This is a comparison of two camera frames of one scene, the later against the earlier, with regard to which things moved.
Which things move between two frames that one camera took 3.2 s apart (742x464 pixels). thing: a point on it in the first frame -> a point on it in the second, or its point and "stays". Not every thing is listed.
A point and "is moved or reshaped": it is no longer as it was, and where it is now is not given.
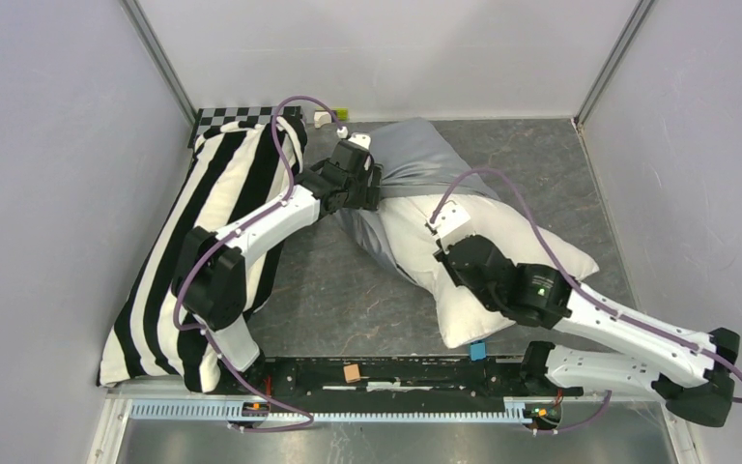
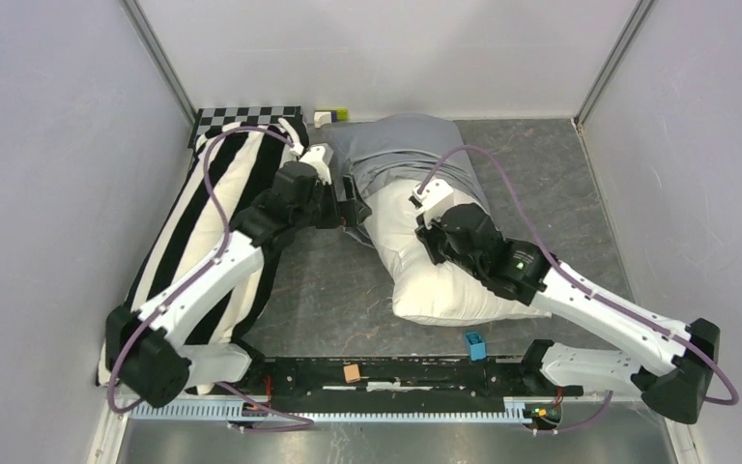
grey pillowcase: [413, 157] is moved or reshaped
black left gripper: [365, 198] -> [350, 213]
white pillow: [461, 320] is moved or reshaped
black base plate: [359, 379] stays
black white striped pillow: [230, 167] stays
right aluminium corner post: [613, 59] stays
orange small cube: [352, 373] stays
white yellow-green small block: [324, 117] stays
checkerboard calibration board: [209, 120] stays
